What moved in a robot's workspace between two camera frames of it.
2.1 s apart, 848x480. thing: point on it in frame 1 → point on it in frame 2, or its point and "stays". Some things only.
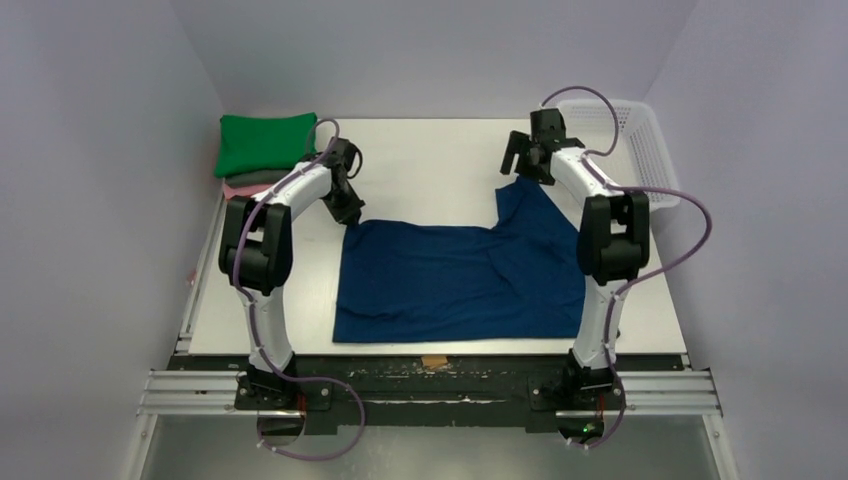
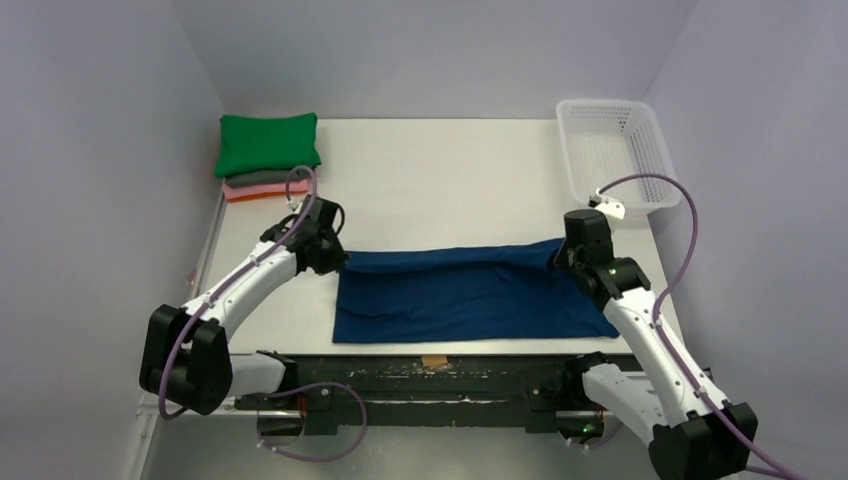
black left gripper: [349, 214] → [335, 261]
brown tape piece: [433, 361] stays
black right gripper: [528, 154] → [566, 253]
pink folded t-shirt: [248, 190] stays
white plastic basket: [641, 157] stays
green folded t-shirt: [264, 143] stays
